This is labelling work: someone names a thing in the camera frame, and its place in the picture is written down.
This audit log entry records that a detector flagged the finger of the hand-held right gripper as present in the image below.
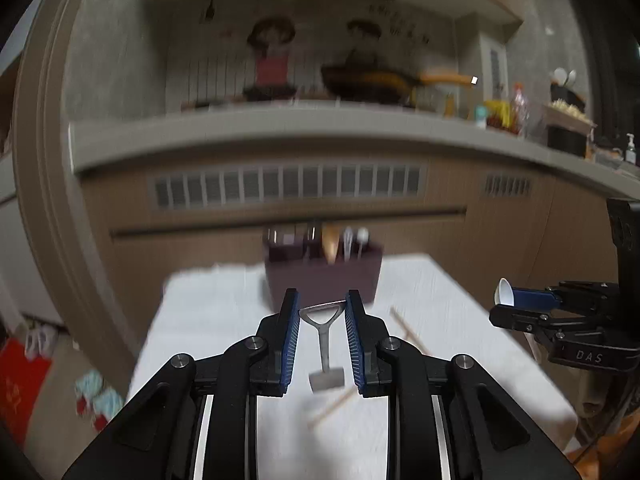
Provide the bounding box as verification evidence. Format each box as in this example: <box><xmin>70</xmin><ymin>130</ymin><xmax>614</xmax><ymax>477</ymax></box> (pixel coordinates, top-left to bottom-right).
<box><xmin>510</xmin><ymin>287</ymin><xmax>561</xmax><ymax>311</ymax></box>
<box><xmin>490</xmin><ymin>304</ymin><xmax>561</xmax><ymax>333</ymax></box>

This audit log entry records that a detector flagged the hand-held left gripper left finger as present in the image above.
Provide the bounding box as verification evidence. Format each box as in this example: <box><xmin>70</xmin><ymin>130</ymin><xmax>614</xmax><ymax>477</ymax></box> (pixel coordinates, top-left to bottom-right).
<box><xmin>62</xmin><ymin>288</ymin><xmax>300</xmax><ymax>480</ymax></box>

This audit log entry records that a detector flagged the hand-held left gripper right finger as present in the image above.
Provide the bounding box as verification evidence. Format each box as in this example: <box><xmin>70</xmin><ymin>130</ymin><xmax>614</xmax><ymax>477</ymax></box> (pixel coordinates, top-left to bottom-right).
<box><xmin>345</xmin><ymin>289</ymin><xmax>578</xmax><ymax>480</ymax></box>

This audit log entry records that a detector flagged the metal bottle opener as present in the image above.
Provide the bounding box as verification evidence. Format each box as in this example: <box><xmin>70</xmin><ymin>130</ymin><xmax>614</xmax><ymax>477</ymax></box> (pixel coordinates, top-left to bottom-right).
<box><xmin>299</xmin><ymin>301</ymin><xmax>347</xmax><ymax>394</ymax></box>

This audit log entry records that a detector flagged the white plastic spoon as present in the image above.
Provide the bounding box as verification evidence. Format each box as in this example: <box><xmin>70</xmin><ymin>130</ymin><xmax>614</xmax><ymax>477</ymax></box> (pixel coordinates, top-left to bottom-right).
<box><xmin>494</xmin><ymin>278</ymin><xmax>516</xmax><ymax>307</ymax></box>

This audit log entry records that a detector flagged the purple plastic utensil holder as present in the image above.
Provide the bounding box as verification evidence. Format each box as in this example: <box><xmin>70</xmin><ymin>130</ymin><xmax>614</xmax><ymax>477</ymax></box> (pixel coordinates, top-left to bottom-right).
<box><xmin>264</xmin><ymin>240</ymin><xmax>385</xmax><ymax>311</ymax></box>

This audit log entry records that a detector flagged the wooden chopstick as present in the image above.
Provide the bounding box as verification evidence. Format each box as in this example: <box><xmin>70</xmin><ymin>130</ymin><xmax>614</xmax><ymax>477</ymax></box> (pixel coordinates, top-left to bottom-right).
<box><xmin>389</xmin><ymin>307</ymin><xmax>431</xmax><ymax>356</ymax></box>
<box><xmin>307</xmin><ymin>390</ymin><xmax>356</xmax><ymax>427</ymax></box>

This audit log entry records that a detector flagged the white towel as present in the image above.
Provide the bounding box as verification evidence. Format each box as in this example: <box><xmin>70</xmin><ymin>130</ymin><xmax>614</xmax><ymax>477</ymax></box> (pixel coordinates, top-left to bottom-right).
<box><xmin>127</xmin><ymin>254</ymin><xmax>578</xmax><ymax>480</ymax></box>

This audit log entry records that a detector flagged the wooden spatula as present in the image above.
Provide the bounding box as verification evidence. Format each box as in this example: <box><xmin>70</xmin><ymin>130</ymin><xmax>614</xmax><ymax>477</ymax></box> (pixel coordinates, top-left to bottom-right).
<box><xmin>322</xmin><ymin>225</ymin><xmax>341</xmax><ymax>264</ymax></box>

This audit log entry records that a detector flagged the small grey vent grille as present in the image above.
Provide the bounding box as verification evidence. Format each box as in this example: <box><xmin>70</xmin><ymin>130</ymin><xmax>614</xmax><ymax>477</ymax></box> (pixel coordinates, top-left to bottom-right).
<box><xmin>482</xmin><ymin>172</ymin><xmax>533</xmax><ymax>197</ymax></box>

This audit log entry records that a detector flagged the black pot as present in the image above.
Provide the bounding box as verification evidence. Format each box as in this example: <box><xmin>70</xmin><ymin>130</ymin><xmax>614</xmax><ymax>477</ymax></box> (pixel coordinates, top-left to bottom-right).
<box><xmin>546</xmin><ymin>124</ymin><xmax>588</xmax><ymax>158</ymax></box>

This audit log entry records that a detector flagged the large grey vent grille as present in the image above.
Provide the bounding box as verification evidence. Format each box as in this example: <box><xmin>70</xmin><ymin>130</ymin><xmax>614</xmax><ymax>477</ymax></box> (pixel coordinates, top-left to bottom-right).
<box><xmin>147</xmin><ymin>162</ymin><xmax>430</xmax><ymax>213</ymax></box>

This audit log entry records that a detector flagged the yellow jar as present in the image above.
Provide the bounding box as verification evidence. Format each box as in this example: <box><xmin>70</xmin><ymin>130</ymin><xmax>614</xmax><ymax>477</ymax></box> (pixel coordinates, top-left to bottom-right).
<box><xmin>484</xmin><ymin>100</ymin><xmax>513</xmax><ymax>131</ymax></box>

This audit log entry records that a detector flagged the clear bottle with orange cap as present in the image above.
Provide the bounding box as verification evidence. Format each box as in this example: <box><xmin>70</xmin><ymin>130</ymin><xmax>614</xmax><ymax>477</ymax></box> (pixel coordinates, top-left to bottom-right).
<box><xmin>511</xmin><ymin>82</ymin><xmax>531</xmax><ymax>136</ymax></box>

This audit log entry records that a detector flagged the black holder with white spoons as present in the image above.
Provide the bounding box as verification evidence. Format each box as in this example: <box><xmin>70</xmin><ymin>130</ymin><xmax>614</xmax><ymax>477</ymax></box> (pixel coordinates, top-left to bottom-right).
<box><xmin>550</xmin><ymin>67</ymin><xmax>586</xmax><ymax>111</ymax></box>

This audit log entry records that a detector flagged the beige kitchen countertop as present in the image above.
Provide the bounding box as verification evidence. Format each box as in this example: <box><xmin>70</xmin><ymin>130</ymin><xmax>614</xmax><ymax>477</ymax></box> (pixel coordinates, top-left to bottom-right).
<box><xmin>67</xmin><ymin>100</ymin><xmax>640</xmax><ymax>196</ymax></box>

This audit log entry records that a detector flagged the black stove burner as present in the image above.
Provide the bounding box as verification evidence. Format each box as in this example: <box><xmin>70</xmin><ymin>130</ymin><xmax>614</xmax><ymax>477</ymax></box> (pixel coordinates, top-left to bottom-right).
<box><xmin>243</xmin><ymin>85</ymin><xmax>299</xmax><ymax>102</ymax></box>

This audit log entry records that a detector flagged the red floor mat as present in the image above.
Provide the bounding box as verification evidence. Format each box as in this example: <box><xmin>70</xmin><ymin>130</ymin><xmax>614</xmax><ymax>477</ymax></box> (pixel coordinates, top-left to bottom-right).
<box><xmin>0</xmin><ymin>337</ymin><xmax>53</xmax><ymax>446</ymax></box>

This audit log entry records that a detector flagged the frying pan with yellow handle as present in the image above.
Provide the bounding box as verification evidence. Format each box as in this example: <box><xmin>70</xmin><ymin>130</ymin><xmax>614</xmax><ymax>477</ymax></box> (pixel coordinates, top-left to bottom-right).
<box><xmin>320</xmin><ymin>64</ymin><xmax>479</xmax><ymax>104</ymax></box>

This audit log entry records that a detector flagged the cartoon wall sticker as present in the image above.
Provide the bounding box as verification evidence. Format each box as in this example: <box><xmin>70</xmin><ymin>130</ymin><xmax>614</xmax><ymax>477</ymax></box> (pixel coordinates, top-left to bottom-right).
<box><xmin>165</xmin><ymin>2</ymin><xmax>451</xmax><ymax>106</ymax></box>

